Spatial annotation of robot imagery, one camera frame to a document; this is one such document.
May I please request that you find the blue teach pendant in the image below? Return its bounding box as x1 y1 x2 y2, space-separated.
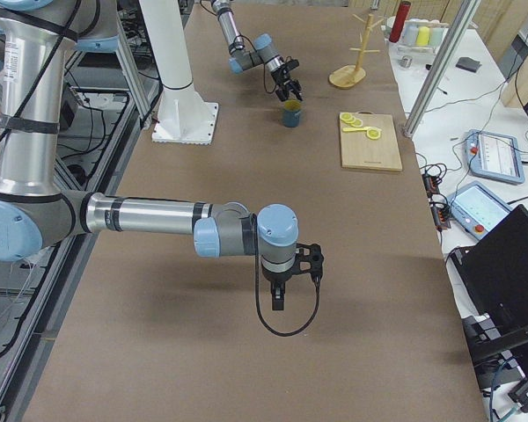
466 129 525 185
448 181 512 240

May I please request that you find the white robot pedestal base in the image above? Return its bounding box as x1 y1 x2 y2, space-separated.
142 1 218 145

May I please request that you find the blue mug yellow inside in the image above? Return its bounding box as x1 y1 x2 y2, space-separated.
282 99 302 128

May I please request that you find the yellow cup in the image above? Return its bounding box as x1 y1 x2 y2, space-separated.
415 25 430 47

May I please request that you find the small black pad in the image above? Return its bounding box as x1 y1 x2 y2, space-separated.
456 56 481 73

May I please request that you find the small metal cup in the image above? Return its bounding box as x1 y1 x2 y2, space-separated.
399 55 413 69

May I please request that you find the aluminium frame post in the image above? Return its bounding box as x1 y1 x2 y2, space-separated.
402 0 480 138

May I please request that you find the yellow plastic knife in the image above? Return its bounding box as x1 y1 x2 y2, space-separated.
341 127 378 132

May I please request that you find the blue teach pendant near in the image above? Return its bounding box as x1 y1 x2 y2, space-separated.
448 181 512 240

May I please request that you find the bamboo cutting board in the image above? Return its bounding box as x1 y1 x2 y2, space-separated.
339 112 403 171

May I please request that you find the blue teach pendant far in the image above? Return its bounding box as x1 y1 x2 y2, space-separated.
466 129 525 185

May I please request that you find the black laptop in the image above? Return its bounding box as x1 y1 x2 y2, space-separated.
451 205 528 329

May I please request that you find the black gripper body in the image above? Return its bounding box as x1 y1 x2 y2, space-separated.
261 266 292 294
271 64 291 88

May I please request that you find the light blue cup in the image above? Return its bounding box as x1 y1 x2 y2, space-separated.
429 26 445 48

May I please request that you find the grey cup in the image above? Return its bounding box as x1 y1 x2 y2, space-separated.
402 23 419 46

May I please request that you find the wooden cup rack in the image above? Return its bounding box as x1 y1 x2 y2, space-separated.
328 13 383 90

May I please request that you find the lemon slice front left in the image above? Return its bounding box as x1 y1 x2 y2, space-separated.
365 127 382 140

